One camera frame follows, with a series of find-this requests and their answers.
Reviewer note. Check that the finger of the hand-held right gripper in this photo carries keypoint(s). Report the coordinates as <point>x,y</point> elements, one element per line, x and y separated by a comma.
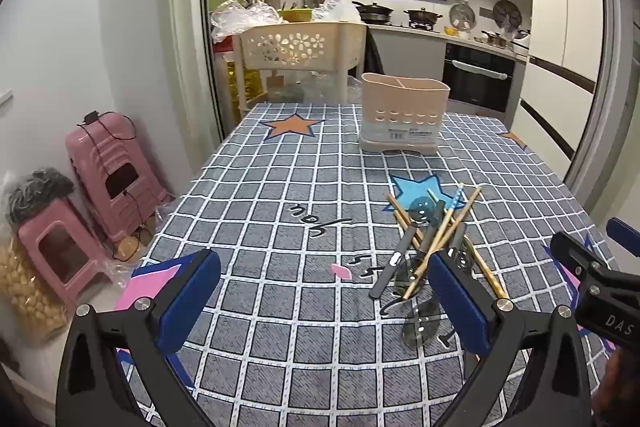
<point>627,234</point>
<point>582,257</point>

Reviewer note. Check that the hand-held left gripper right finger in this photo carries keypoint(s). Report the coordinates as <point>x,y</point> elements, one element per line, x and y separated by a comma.
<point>460,302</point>

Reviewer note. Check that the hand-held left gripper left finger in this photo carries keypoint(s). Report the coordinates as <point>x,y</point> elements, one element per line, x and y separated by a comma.
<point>192,297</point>

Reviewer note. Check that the clear grey spoon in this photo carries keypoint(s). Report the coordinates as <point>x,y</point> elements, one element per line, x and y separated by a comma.
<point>407,279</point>
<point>420,209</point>
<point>422,327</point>

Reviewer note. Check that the black chopstick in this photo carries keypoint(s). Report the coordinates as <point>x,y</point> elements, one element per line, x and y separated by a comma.
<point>407,242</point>

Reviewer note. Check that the blue patterned chopstick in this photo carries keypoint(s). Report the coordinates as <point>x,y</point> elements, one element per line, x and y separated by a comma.
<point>456,197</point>

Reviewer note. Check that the beige utensil holder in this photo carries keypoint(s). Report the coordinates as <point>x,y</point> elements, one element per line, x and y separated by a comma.
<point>400,107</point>

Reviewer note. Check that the person's right hand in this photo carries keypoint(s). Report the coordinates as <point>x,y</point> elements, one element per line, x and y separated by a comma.
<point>622,377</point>

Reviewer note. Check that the clear plastic sheet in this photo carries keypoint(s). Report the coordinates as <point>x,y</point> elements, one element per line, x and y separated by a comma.
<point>145,237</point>

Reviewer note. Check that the small pink plastic stool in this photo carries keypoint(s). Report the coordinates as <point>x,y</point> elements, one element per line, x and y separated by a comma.
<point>55,252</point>

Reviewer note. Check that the tall pink plastic stool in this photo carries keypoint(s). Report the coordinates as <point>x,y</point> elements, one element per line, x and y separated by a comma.
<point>110,157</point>

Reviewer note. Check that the clear bag yellow snacks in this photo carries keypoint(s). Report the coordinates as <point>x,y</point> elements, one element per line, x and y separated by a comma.
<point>25,297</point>

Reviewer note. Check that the checked star-print tablecloth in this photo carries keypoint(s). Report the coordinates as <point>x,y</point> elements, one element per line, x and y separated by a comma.
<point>300,167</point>

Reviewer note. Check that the dark mesh bag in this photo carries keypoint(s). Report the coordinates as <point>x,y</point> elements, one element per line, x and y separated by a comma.
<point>35,192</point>

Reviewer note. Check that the black built-in oven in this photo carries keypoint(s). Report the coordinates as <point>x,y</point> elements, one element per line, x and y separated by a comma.
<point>477,77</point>

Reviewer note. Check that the gold foil bag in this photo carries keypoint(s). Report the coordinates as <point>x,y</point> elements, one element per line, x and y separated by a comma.
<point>245,82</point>

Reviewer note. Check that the white rice cooker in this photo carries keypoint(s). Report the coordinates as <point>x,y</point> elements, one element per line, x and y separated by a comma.
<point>520,38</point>

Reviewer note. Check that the small steel pot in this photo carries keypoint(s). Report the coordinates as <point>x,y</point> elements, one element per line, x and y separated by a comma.
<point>495,38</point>

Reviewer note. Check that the white refrigerator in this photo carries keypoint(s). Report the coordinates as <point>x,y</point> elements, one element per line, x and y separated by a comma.
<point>555,7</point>

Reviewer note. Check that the round dark pan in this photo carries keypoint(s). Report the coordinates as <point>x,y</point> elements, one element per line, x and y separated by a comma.
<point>506,13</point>

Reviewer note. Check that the round metal steamer rack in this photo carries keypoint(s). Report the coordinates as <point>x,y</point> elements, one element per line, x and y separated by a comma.
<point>461,16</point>

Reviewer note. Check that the kitchen counter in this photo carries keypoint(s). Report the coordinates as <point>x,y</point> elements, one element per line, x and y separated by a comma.
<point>425,33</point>

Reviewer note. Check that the beige flower-cutout basket rack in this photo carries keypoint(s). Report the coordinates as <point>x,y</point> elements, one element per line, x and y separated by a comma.
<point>300,42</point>

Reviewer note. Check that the clear plastic bag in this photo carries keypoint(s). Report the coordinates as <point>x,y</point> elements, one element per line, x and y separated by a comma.
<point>337,7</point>
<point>240,19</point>

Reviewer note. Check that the lidded cooking pot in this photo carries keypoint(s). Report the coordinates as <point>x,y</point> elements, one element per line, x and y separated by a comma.
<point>422,16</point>

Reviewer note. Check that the green basin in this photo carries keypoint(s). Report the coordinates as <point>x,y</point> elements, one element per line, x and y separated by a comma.
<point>227,1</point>

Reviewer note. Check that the green colander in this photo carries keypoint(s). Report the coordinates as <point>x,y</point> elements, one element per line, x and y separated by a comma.
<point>295,13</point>

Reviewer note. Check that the black wok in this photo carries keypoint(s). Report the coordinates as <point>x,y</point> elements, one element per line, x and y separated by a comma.
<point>372,12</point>

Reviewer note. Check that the sliding door frame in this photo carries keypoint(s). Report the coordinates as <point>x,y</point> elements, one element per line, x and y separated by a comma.
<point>607,82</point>
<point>192,32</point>

